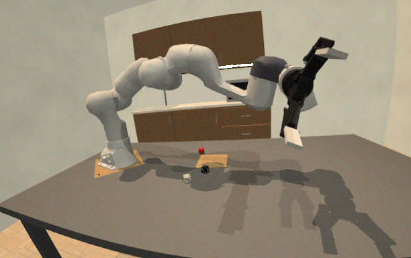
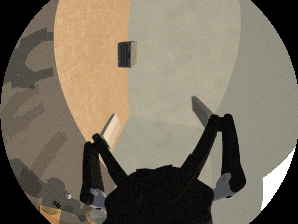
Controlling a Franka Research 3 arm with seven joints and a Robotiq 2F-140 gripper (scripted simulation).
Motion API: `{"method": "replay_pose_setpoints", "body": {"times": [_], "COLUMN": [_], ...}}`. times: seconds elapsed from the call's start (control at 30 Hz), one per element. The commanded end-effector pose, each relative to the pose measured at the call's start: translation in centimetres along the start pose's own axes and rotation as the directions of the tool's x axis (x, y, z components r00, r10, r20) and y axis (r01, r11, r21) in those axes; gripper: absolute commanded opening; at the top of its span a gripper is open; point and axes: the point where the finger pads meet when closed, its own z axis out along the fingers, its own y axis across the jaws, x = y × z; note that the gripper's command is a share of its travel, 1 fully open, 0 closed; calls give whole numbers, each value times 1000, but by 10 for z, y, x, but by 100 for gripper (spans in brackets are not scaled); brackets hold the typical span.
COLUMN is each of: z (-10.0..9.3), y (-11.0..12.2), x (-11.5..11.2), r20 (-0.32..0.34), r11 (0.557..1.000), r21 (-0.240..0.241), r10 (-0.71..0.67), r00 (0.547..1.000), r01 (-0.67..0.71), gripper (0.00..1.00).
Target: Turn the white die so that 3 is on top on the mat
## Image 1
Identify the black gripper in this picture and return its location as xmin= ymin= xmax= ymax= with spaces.
xmin=280 ymin=37 xmax=349 ymax=150

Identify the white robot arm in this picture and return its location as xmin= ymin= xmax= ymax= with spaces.
xmin=86 ymin=44 xmax=303 ymax=171

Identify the tan square mat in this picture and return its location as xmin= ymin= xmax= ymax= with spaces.
xmin=195 ymin=155 xmax=228 ymax=168

